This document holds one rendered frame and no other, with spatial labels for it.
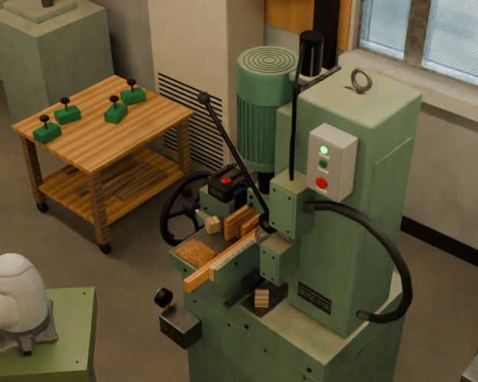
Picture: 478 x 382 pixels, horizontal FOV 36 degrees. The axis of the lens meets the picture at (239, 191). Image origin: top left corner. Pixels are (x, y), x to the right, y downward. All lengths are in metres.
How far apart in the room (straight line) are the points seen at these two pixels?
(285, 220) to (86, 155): 1.64
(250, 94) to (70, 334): 0.95
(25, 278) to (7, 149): 2.33
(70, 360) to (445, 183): 1.94
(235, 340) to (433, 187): 1.53
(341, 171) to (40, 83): 2.74
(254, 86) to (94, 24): 2.46
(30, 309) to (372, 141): 1.13
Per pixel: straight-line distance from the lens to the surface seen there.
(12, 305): 2.25
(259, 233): 2.12
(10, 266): 2.24
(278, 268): 2.04
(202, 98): 2.00
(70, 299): 2.49
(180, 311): 2.49
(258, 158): 2.07
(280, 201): 1.90
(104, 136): 3.51
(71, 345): 2.36
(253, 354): 2.34
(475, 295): 3.55
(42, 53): 4.14
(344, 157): 1.72
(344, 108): 1.77
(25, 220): 3.95
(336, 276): 2.04
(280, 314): 2.23
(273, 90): 1.94
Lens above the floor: 2.44
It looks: 38 degrees down
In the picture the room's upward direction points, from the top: 1 degrees counter-clockwise
